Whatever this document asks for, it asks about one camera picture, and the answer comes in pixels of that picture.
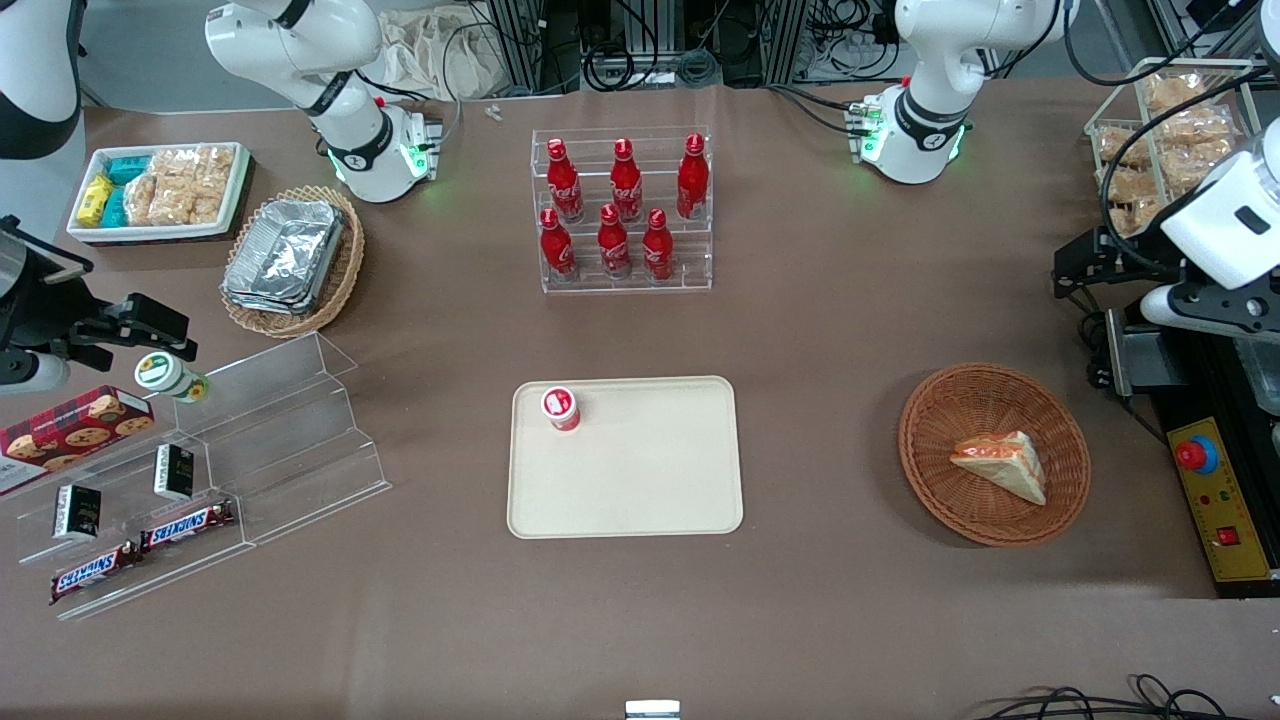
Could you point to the clear acrylic bottle rack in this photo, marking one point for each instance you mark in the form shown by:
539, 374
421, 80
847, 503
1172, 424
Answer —
690, 270

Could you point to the aluminium frame profiles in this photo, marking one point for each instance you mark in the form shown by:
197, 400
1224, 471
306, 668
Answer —
520, 40

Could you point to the teal snack packet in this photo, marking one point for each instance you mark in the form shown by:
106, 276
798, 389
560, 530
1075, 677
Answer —
127, 168
115, 208

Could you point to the red emergency stop button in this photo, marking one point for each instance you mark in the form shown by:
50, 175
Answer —
1195, 455

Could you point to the rice cracker packet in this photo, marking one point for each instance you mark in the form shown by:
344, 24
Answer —
142, 200
215, 165
175, 163
175, 203

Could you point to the red cup with white lid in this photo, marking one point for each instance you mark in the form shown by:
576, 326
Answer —
561, 408

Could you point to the red cookie box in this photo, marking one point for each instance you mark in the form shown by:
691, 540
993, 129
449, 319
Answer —
70, 430

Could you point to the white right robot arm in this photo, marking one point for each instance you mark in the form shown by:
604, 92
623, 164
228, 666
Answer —
300, 50

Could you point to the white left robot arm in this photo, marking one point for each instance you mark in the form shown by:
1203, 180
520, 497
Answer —
930, 100

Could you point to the red cola bottle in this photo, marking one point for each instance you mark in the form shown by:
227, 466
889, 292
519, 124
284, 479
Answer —
626, 185
614, 248
557, 250
692, 180
565, 185
657, 250

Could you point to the clear bag of fried snacks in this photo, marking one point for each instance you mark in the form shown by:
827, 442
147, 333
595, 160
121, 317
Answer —
1120, 145
1195, 130
1130, 185
1142, 218
1170, 92

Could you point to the white rectangular bin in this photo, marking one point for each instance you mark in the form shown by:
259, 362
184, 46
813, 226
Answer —
235, 205

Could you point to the Snickers bar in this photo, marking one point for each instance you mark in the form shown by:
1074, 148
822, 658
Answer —
190, 525
95, 572

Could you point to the clear acrylic step shelf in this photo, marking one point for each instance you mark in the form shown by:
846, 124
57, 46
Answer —
300, 440

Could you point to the small black box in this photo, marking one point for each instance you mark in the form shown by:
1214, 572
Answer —
77, 512
174, 472

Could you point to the beige cloth bag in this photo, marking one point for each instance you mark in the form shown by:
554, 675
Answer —
430, 55

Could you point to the beige plastic tray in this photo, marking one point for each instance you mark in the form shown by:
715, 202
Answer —
640, 470

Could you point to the green and white drink cup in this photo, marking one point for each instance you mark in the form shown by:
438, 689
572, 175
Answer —
165, 375

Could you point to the small silver box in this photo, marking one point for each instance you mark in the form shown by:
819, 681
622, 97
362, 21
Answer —
652, 710

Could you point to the oval tan wicker basket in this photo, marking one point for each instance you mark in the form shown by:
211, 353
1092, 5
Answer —
345, 270

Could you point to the yellow snack packet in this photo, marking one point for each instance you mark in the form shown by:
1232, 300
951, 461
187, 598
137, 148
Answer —
95, 200

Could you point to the round brown wicker basket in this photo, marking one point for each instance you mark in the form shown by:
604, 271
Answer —
960, 500

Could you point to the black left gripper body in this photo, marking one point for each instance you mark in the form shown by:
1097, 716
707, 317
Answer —
1128, 252

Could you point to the stack of foil trays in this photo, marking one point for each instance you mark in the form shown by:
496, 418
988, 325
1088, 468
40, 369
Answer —
285, 255

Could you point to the triangular sandwich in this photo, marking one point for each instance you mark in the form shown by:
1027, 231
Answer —
1005, 465

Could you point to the clear plastic container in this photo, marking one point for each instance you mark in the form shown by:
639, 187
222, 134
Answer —
1260, 375

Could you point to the grey metal plate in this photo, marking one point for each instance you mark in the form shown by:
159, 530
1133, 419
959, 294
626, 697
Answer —
1118, 350

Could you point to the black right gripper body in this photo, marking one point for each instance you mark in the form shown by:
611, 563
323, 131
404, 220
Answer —
35, 308

